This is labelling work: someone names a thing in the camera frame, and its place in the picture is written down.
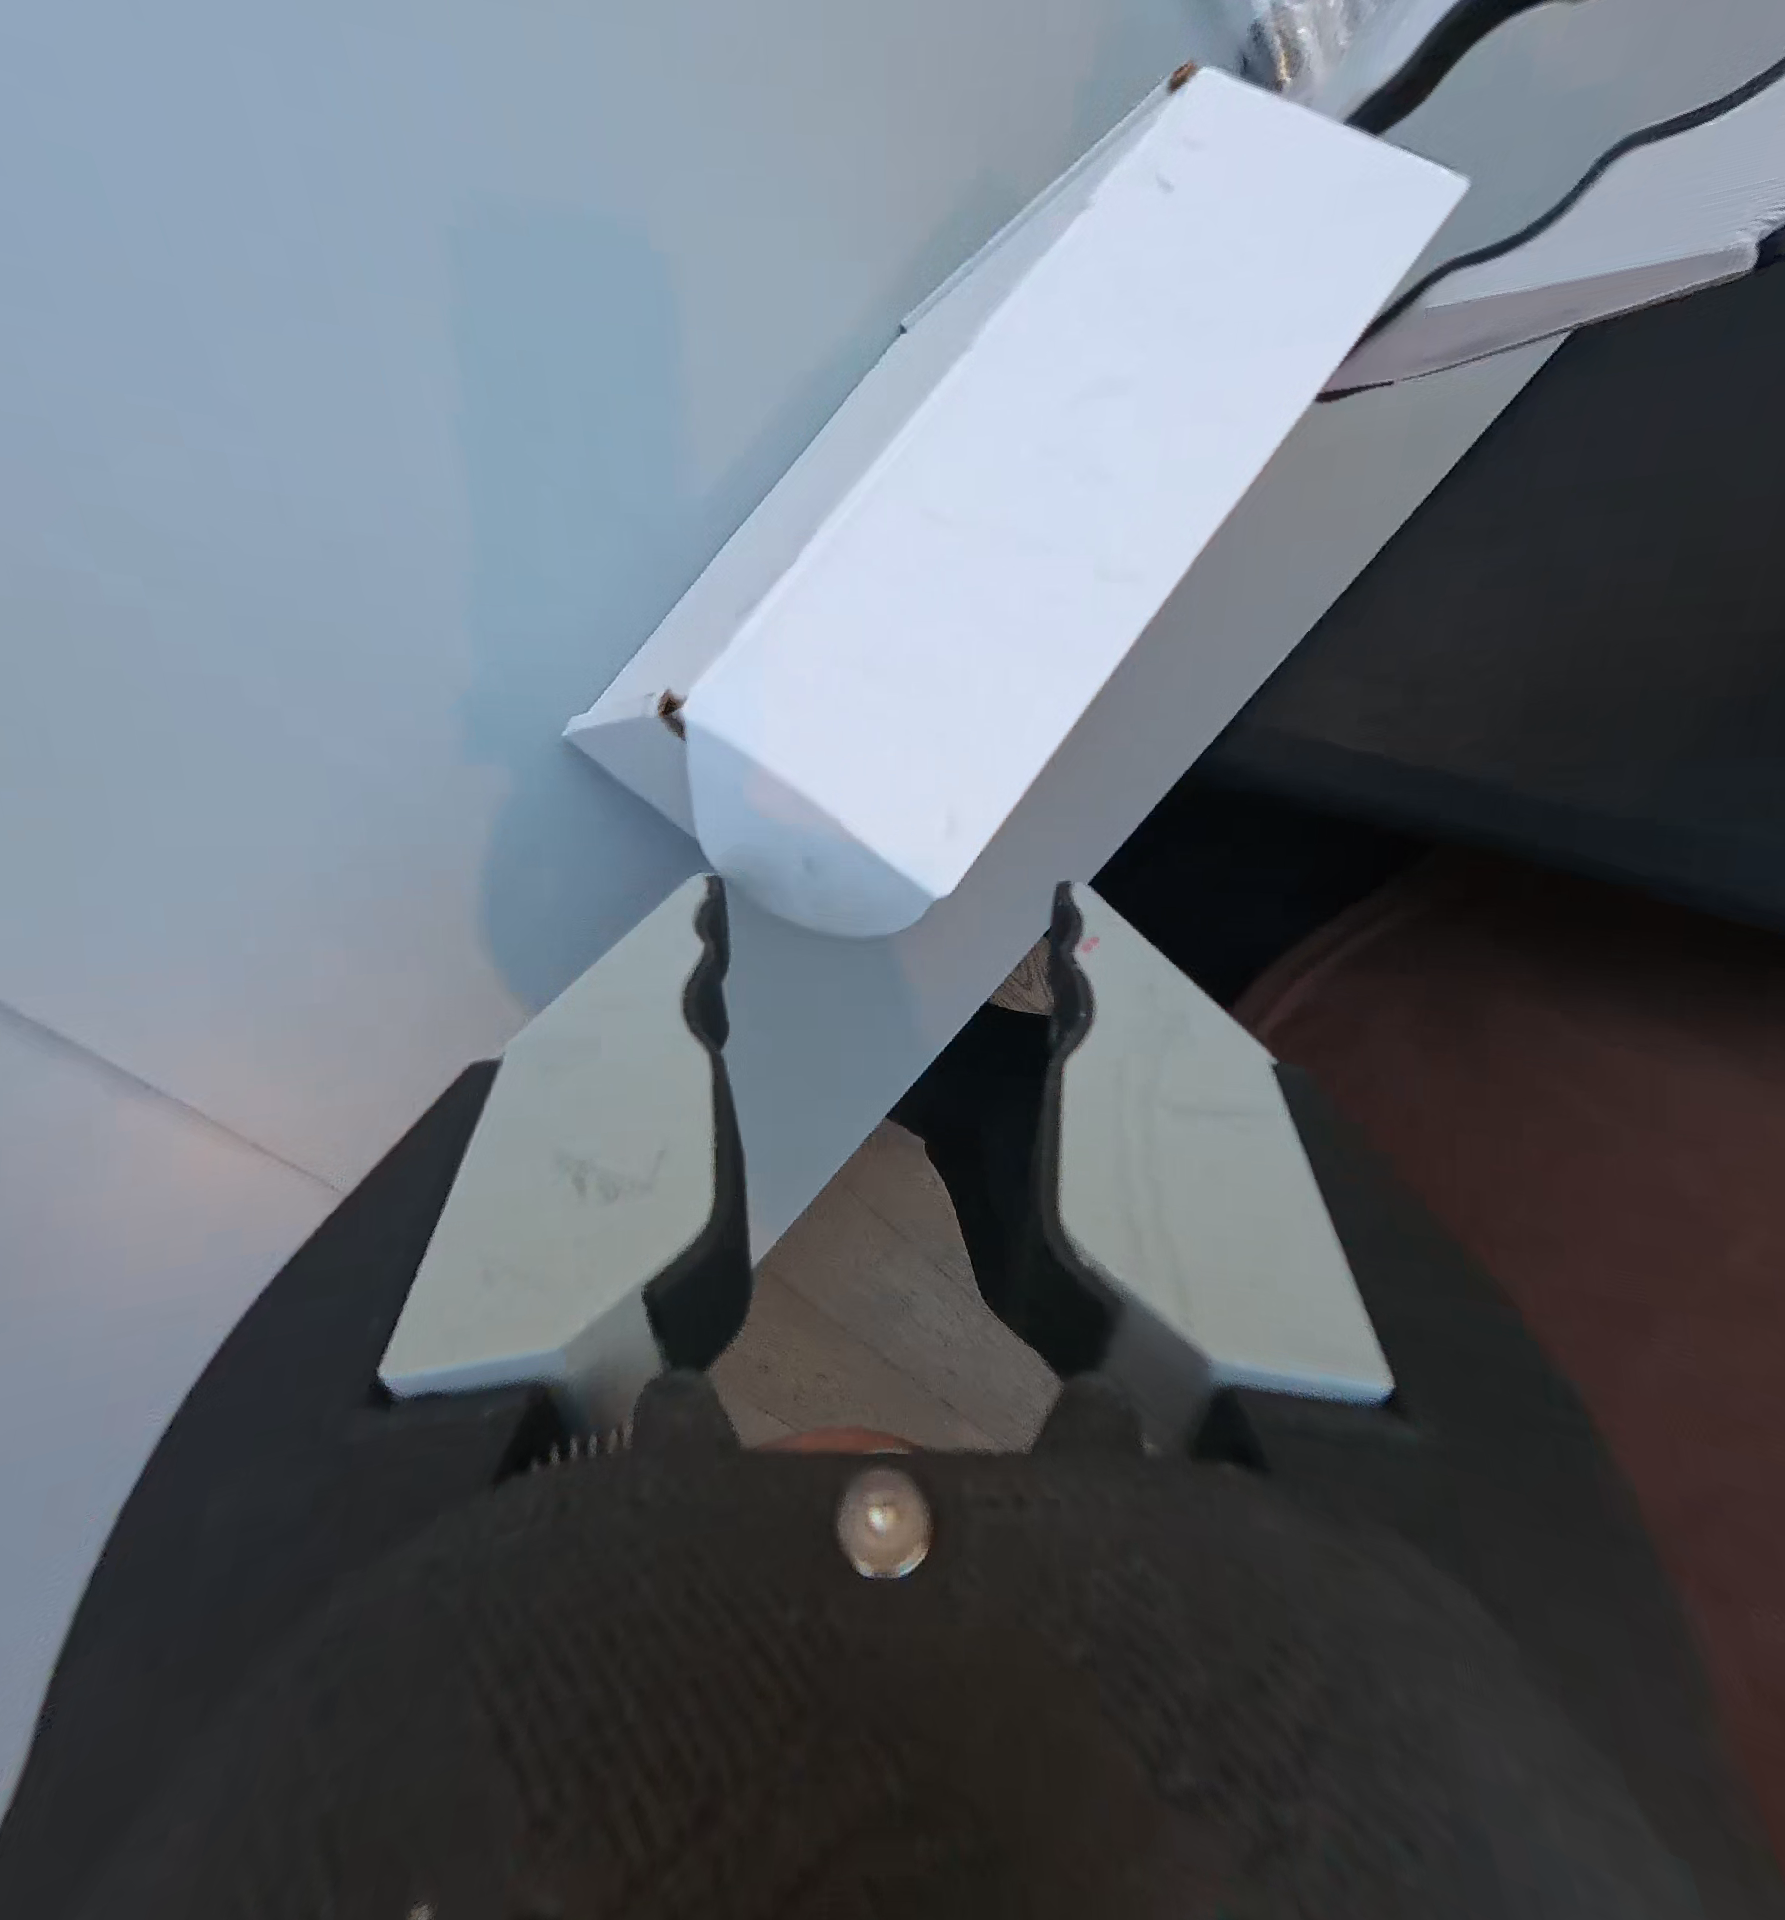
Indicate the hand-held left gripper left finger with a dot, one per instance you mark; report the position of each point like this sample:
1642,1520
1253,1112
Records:
562,1201

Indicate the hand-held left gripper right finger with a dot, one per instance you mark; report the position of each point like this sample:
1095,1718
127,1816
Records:
1222,1201

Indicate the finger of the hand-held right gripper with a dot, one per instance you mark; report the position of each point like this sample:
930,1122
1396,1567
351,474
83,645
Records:
1410,45
1702,181

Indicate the crinkled clear plastic bag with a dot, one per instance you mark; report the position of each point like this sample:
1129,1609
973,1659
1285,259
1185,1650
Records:
1275,36

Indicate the small white cardboard box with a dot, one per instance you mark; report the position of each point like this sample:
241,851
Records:
1011,495

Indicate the grey desk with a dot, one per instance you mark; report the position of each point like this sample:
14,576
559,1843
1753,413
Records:
307,450

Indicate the person's dark trousered leg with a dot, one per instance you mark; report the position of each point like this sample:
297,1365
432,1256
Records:
982,1170

